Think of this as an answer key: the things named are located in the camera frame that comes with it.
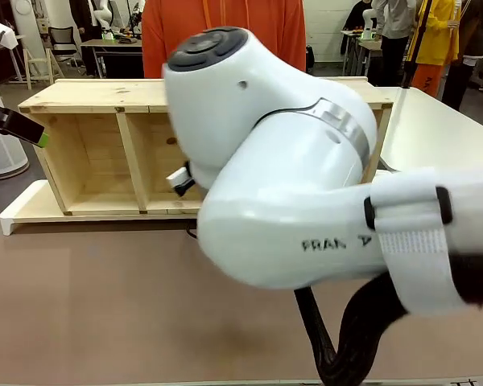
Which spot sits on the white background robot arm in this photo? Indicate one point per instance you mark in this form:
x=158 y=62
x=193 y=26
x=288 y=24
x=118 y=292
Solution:
x=370 y=24
x=104 y=20

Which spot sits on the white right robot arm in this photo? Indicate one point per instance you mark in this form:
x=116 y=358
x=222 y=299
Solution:
x=273 y=169

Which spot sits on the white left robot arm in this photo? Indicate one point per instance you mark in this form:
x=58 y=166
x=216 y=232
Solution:
x=0 y=157

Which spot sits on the white folding step stool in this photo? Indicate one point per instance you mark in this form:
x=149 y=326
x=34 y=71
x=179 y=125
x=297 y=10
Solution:
x=38 y=68

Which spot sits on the light wooden compartment shelf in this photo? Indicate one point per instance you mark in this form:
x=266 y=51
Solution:
x=104 y=120

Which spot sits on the black mesh office chair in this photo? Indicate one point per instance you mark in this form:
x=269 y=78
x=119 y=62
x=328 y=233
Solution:
x=64 y=44

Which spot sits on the dark background work table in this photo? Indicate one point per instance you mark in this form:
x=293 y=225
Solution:
x=116 y=56

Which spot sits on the person in orange hoodie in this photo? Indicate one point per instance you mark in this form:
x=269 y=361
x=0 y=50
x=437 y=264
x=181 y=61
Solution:
x=165 y=36

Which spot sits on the background table with robot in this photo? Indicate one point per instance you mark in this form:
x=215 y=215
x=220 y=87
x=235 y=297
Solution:
x=358 y=48

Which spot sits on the person in grey top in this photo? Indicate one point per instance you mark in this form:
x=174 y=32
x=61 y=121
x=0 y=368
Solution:
x=396 y=32

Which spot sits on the person in yellow jacket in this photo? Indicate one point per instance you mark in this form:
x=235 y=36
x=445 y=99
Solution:
x=432 y=36

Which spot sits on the person in black clothes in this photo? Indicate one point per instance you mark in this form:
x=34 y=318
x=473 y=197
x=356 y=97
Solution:
x=473 y=44

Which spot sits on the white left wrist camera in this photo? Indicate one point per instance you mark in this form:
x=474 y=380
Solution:
x=2 y=32

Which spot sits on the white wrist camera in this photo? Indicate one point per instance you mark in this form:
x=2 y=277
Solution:
x=2 y=32
x=179 y=179

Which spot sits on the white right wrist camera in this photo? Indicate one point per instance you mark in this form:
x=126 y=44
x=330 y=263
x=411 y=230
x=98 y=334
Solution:
x=179 y=179

